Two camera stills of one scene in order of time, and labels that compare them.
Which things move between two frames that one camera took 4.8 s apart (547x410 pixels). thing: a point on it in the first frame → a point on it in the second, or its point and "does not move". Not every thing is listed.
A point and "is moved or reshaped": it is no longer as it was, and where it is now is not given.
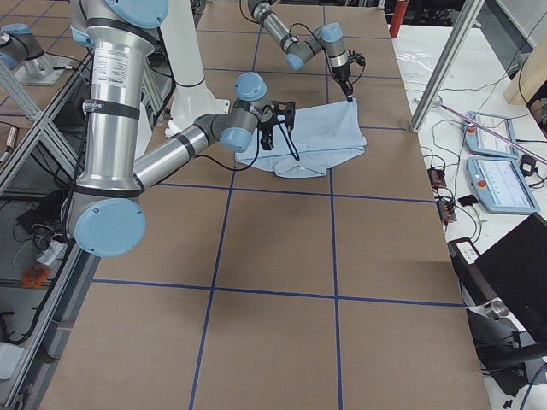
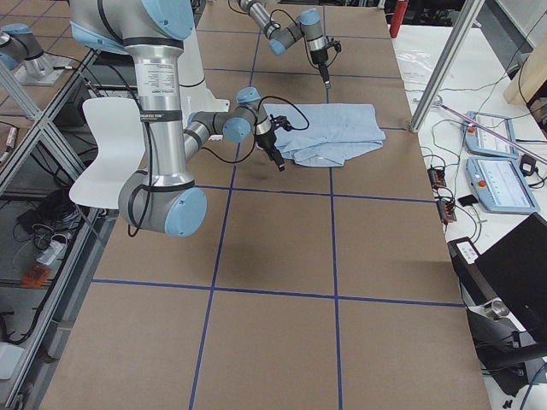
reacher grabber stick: x=491 y=132 does not move
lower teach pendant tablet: x=500 y=186 does not move
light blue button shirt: x=317 y=137 is moved or reshaped
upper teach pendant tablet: x=479 y=140 does not move
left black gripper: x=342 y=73 → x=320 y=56
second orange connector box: x=446 y=211 does not move
